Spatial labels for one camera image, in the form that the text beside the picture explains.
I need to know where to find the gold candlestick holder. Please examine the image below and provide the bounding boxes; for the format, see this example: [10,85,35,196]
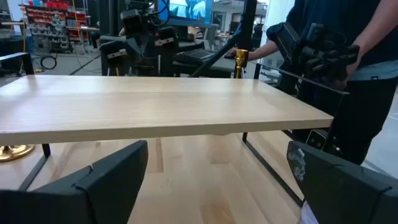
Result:
[233,49,249,79]
[0,144,36,162]

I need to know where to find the black side desk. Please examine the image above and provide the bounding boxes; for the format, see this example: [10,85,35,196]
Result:
[172,57,240,78]

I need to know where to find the large display screen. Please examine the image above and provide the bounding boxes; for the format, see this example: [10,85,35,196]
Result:
[157,0,215,27]

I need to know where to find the person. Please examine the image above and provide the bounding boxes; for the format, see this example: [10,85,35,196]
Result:
[228,0,398,166]

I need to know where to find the red parts bin shelf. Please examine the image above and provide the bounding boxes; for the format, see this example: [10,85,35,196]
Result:
[19,0,91,54]

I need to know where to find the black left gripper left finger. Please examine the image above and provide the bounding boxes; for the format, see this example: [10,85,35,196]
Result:
[0,139,149,224]

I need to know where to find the wooden riser shelf black legs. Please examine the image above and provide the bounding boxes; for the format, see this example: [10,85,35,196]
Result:
[0,73,334,208]

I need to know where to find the black leader arm handle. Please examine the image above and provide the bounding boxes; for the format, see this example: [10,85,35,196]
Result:
[266,21,361,94]

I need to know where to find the small table-level camera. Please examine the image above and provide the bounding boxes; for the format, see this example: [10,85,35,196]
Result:
[305,129,328,151]

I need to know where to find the black coiled floor cable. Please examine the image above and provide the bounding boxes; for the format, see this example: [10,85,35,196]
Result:
[39,51,58,71]

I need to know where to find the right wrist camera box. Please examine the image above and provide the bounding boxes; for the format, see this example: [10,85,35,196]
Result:
[120,9,144,35]

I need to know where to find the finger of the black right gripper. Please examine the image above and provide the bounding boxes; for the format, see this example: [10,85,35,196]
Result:
[126,34,140,63]
[139,34,150,62]

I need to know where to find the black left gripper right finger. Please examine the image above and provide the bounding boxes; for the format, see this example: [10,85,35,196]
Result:
[286,141,398,224]

